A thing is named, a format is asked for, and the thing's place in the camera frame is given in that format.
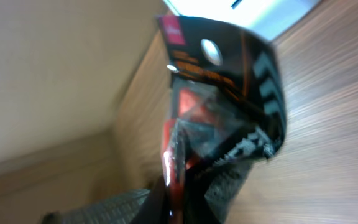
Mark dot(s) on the white barcode scanner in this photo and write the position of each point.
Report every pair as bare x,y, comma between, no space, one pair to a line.
267,18

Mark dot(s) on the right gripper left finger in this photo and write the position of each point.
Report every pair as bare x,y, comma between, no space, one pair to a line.
141,206

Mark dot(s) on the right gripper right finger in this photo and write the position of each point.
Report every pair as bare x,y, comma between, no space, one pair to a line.
225,186

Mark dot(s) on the red black snack packet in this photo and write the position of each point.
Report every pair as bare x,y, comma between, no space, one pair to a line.
226,105

